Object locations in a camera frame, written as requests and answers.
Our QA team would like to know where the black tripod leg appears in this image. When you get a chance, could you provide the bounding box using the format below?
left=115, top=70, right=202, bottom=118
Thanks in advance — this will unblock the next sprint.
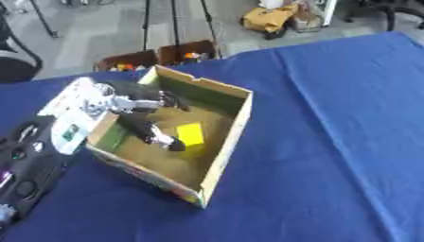
left=27, top=0, right=62, bottom=40

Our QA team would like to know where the brown cardboard box with toys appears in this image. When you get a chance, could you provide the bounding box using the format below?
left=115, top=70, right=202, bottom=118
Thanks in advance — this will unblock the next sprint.
left=94, top=49, right=161, bottom=73
left=157, top=39, right=219, bottom=66

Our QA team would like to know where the yellow block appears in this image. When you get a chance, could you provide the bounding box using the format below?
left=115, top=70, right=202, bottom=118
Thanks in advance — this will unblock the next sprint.
left=173, top=122, right=207, bottom=153

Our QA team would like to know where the tan cardboard box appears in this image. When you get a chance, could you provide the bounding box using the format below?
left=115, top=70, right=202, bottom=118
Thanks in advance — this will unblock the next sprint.
left=82, top=64, right=256, bottom=209

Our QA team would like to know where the black office chair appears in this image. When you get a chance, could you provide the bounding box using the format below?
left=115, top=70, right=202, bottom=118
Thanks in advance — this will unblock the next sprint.
left=343, top=0, right=424, bottom=32

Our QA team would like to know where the black tripod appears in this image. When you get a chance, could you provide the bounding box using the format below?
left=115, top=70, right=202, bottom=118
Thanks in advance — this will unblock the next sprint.
left=140, top=0, right=224, bottom=61

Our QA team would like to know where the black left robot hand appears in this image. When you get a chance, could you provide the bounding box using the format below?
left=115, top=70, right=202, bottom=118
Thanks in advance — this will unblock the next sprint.
left=100, top=79, right=192, bottom=152

